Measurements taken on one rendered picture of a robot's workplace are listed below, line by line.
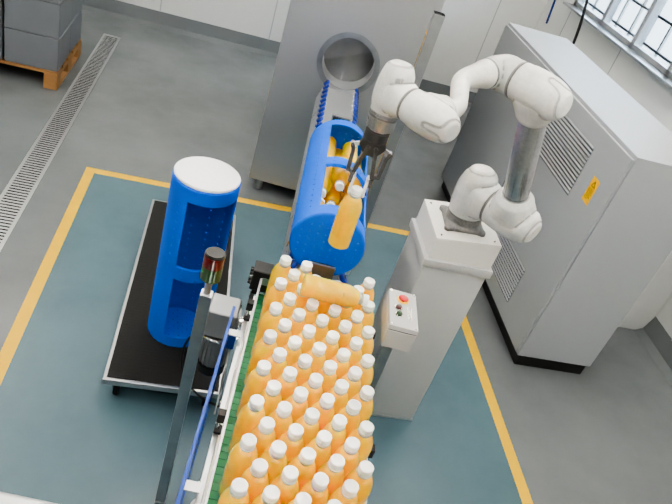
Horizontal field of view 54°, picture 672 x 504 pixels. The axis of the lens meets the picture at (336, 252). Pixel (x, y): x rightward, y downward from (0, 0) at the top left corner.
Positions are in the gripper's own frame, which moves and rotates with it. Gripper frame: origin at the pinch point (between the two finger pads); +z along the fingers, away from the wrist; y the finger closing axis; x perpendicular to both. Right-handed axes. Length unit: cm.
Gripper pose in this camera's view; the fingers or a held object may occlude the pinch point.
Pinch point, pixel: (358, 185)
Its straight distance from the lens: 210.7
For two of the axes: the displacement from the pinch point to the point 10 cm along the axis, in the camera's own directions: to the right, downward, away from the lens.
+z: -2.8, 7.8, 5.6
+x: -0.8, 5.6, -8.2
